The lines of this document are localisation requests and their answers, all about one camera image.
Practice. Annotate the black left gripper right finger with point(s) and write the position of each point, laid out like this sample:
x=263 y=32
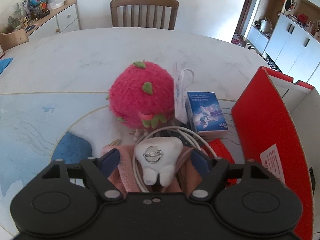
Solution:
x=215 y=173

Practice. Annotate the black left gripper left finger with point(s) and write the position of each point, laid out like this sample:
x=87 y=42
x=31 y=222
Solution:
x=94 y=173

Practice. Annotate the white tooth plush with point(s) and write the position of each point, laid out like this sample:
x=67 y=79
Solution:
x=158 y=157

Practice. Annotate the red white cardboard box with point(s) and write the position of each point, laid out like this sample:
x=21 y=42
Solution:
x=277 y=121

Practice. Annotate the pink felt pouch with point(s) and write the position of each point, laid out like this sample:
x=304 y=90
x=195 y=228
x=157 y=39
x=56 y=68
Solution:
x=185 y=180

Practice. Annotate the blue tissue box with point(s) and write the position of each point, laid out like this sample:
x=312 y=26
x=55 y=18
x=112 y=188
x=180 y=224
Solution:
x=205 y=114

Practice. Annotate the blue illustrated table mat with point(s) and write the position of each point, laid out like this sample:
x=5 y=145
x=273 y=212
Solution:
x=31 y=127

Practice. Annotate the pink dragon fruit plush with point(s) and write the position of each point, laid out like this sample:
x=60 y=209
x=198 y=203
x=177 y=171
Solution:
x=142 y=96

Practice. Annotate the white patterned small bag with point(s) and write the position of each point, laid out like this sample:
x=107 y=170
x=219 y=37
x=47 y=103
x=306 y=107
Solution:
x=183 y=77

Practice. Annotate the red patterned rug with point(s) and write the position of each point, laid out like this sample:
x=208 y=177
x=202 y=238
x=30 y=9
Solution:
x=236 y=39

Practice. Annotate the white tall cabinet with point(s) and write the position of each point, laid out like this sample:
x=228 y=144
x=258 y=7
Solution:
x=292 y=47

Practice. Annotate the white handbag on shelf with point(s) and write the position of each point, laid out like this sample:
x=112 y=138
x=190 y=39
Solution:
x=265 y=26

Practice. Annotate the wooden sideboard white drawers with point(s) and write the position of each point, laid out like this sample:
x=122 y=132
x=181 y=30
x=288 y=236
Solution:
x=61 y=20

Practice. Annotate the wooden desk organizer box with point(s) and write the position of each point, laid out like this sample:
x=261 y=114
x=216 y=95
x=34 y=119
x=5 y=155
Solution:
x=13 y=39

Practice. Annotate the brown wooden chair far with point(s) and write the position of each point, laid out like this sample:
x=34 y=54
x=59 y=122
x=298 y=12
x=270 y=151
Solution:
x=159 y=14

